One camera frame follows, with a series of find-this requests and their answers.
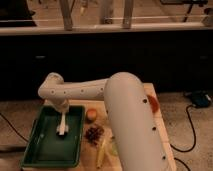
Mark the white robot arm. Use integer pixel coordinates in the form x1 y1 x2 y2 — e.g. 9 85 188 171
38 72 171 171

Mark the black cable left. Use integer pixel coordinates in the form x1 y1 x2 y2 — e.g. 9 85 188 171
0 112 30 144

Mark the brown pine cone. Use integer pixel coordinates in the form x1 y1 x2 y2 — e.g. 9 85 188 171
85 126 104 145

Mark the green plastic tray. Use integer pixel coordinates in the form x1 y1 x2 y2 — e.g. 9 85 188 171
21 106 85 169

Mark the white brush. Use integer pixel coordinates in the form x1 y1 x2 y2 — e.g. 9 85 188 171
56 112 69 136

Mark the orange fruit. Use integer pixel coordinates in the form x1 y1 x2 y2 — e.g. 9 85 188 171
86 109 97 122

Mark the black cable right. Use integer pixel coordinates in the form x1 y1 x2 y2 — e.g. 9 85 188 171
169 104 198 171

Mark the black power adapter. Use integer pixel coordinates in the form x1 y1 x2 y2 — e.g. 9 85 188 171
191 92 212 108

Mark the black cable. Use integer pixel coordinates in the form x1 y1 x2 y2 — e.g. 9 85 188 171
0 112 30 144
169 104 198 171

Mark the yellow banana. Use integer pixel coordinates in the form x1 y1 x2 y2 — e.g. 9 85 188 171
96 139 106 168

